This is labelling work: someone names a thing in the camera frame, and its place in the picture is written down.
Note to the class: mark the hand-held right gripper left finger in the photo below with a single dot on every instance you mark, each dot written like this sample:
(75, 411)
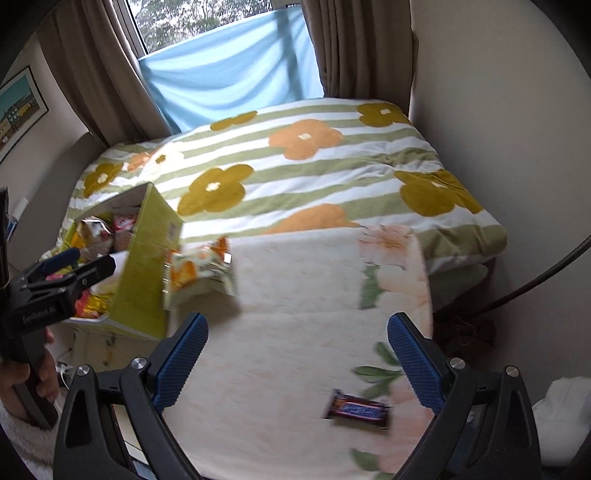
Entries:
(182, 360)

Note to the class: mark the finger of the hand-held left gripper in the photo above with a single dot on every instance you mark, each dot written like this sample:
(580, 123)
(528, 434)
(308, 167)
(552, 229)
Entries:
(87, 274)
(60, 261)

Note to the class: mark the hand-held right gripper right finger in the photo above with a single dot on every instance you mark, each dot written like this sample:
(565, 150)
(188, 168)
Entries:
(413, 360)

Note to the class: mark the green cardboard box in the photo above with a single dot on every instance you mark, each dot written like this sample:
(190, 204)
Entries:
(143, 277)

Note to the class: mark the brown chocolate bar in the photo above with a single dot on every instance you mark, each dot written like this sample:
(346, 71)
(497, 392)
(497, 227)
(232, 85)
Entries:
(358, 410)

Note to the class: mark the white orange cake packet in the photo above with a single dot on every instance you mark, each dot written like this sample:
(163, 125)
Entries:
(194, 277)

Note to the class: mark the person's left forearm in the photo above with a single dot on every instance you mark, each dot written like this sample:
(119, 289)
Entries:
(23, 443)

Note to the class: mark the person's left hand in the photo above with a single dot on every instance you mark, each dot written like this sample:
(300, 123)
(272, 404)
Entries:
(50, 376)

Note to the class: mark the yellow snack packet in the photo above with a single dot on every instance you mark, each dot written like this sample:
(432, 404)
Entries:
(92, 307)

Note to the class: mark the white brown snack packet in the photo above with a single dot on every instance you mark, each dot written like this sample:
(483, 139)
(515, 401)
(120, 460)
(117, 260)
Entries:
(92, 233)

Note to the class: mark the cream floral tablecloth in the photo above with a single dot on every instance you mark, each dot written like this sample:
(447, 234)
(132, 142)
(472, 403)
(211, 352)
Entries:
(300, 323)

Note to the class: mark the white cloth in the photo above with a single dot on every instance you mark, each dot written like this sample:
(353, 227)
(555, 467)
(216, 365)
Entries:
(558, 415)

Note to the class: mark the black curved tube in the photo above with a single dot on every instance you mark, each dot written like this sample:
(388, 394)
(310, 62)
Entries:
(554, 272)

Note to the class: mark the beige curtain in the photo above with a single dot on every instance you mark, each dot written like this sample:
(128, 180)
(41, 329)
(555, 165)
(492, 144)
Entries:
(101, 69)
(360, 46)

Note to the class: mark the striped floral blanket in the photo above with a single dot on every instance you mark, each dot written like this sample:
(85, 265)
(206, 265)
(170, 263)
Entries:
(323, 184)

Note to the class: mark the light blue cloth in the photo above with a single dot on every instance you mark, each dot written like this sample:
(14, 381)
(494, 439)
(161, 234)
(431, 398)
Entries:
(231, 78)

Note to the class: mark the window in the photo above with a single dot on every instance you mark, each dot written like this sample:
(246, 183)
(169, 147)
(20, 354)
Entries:
(198, 23)

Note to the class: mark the framed wall picture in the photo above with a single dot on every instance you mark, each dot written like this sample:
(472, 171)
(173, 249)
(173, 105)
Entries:
(18, 110)

